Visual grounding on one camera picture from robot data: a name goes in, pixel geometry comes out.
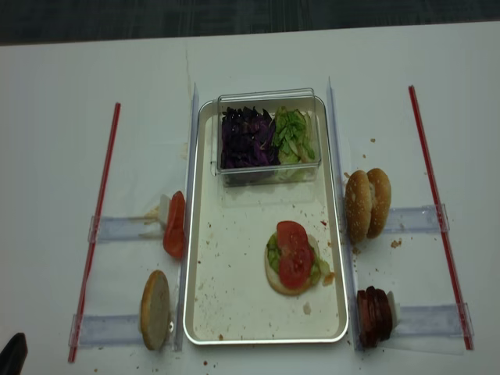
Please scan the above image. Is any upper tomato slice on bun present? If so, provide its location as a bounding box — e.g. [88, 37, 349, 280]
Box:
[277, 220, 308, 256]

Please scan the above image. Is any tomato slice on bun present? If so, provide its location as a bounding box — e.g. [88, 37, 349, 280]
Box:
[279, 245, 313, 289]
[277, 220, 308, 256]

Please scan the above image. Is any shredded green lettuce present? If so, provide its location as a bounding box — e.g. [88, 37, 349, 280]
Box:
[272, 106, 316, 164]

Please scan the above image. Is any lower tomato slice on bun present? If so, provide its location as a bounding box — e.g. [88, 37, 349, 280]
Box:
[279, 245, 313, 289]

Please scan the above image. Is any standing tomato slices left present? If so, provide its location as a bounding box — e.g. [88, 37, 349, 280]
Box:
[162, 191, 185, 259]

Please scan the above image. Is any lettuce on bun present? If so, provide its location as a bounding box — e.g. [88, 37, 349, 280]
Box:
[265, 233, 335, 295]

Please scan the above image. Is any stack of meat patties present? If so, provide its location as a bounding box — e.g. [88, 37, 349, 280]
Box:
[356, 286, 393, 348]

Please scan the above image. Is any shredded purple cabbage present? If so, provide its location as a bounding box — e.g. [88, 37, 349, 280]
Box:
[220, 106, 280, 169]

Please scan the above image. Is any clear plastic salad container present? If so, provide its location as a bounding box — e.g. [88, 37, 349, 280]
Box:
[211, 88, 322, 187]

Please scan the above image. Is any cream metal tray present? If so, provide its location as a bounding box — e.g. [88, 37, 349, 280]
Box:
[184, 100, 348, 345]

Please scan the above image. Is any white holder block left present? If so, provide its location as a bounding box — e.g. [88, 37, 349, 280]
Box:
[158, 195, 170, 227]

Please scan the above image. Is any bottom bun on tray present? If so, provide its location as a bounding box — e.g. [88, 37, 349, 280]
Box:
[264, 232, 323, 296]

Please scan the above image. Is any sesame bun front right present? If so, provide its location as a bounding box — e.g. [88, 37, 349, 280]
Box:
[345, 170, 373, 244]

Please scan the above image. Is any sesame bun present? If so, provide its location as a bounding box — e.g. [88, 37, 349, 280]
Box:
[367, 168, 391, 238]
[345, 170, 373, 244]

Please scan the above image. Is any sesame bun back right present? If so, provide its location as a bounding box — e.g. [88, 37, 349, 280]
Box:
[367, 168, 391, 238]

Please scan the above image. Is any standing bun half left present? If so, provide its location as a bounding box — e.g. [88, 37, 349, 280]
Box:
[140, 270, 170, 351]

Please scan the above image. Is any left red strip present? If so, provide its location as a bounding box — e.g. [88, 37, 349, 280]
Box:
[67, 102, 121, 363]

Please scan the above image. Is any red strip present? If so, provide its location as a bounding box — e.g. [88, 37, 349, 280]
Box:
[408, 85, 474, 351]
[67, 102, 121, 363]

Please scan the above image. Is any right red strip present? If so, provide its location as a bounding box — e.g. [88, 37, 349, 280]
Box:
[408, 85, 474, 351]

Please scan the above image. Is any black object bottom left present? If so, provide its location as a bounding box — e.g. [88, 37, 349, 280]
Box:
[0, 332, 28, 375]

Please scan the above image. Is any left clear vertical rail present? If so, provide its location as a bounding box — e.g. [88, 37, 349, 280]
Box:
[173, 84, 199, 352]

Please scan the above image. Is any upper left clear rail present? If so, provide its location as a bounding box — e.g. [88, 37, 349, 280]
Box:
[87, 216, 163, 244]

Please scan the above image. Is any upper right clear rail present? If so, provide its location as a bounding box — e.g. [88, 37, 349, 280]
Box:
[383, 205, 449, 234]

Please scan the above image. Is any lower left clear rail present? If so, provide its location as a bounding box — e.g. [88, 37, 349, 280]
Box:
[69, 314, 143, 348]

